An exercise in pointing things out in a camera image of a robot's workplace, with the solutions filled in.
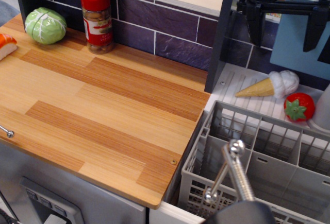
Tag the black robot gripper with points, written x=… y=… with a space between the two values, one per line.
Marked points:
x=255 y=16

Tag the white sink drainboard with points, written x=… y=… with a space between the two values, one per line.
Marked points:
x=234 y=79

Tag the white sink faucet base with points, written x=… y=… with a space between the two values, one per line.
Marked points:
x=320 y=118

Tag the grey plastic drying rack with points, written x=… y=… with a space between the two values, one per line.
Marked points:
x=287 y=165

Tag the light blue board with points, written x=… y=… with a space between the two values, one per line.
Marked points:
x=288 y=47

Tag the toy ice cream cone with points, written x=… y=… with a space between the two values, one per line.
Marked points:
x=278 y=84

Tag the red toy strawberry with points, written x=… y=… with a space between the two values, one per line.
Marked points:
x=299 y=107

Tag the red lid spice jar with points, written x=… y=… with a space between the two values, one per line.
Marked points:
x=98 y=25

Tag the green toy cabbage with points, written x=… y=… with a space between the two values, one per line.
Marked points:
x=45 y=26

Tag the salmon sushi toy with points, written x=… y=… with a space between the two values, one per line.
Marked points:
x=8 y=45

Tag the metal rod with ball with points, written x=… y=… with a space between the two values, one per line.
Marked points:
x=9 y=133

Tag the grey control panel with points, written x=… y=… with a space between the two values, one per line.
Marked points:
x=44 y=203

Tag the dark grey vertical post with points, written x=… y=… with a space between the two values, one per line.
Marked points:
x=217 y=65

